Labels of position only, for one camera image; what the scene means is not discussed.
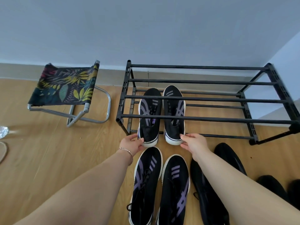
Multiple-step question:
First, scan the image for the person's right hand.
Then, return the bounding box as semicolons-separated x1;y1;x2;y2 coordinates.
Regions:
180;133;211;161

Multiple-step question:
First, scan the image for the person's left hand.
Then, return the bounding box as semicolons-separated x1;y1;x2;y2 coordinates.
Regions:
119;134;145;160

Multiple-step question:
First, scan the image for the black purple-striped slip-on shoe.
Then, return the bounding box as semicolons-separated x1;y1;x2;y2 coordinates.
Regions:
162;85;186;146
137;88;163;148

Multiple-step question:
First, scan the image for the person's left forearm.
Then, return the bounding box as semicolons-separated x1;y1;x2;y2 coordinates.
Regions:
14;148;133;225

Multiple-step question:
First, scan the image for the person's right forearm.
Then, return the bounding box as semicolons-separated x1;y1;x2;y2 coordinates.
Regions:
192;149;300;225

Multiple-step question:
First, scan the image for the black metal shoe rack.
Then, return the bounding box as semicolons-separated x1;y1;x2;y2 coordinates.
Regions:
115;60;300;146

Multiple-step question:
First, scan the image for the plain black sneaker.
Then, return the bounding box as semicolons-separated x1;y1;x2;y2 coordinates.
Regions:
190;159;230;225
288;179;300;205
256;175;289;202
214;142;247;176

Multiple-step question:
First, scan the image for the black purple-striped laced shoe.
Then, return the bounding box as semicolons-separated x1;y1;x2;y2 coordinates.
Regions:
127;146;163;225
156;155;191;225

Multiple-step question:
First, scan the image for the floral fabric folding stool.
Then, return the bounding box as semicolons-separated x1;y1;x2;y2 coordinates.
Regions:
27;60;111;128

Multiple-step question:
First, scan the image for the round beige rimmed object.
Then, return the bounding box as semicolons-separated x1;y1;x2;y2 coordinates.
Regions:
0;141;8;165

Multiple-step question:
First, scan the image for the thin wrist bracelet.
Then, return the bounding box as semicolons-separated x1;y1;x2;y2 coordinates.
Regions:
118;147;133;166

